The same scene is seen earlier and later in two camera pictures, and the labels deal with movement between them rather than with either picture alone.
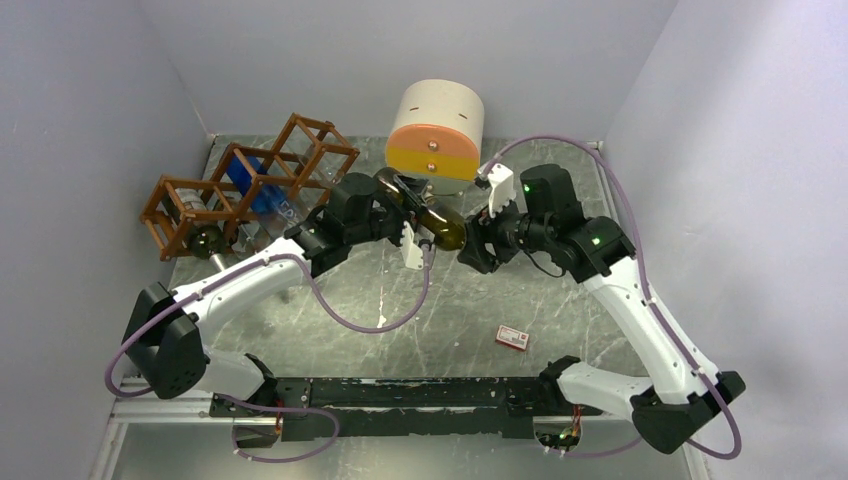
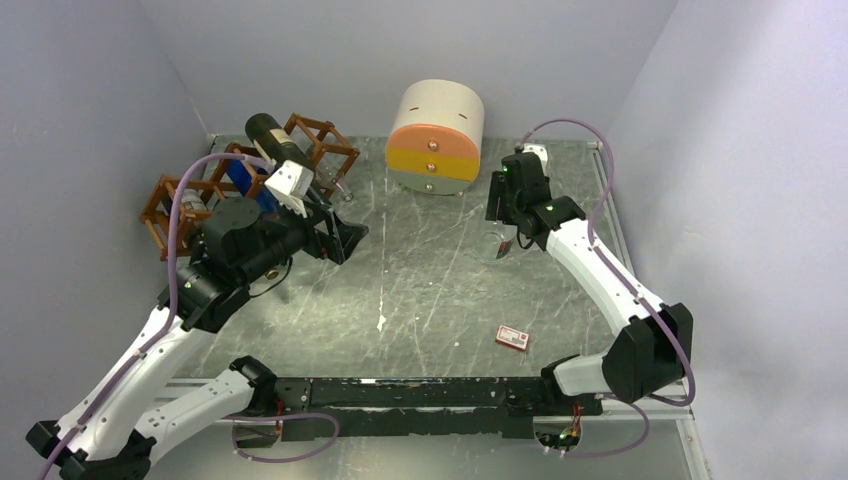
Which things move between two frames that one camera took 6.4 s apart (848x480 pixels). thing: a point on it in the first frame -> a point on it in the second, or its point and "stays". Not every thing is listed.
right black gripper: x=481 y=229 -> x=496 y=205
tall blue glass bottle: x=249 y=176 stays
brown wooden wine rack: x=183 y=214 stays
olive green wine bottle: x=437 y=223 -> x=266 y=130
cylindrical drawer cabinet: x=436 y=134 stays
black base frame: x=296 y=408 stays
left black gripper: x=413 y=189 -> x=339 y=240
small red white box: x=512 y=338 stays
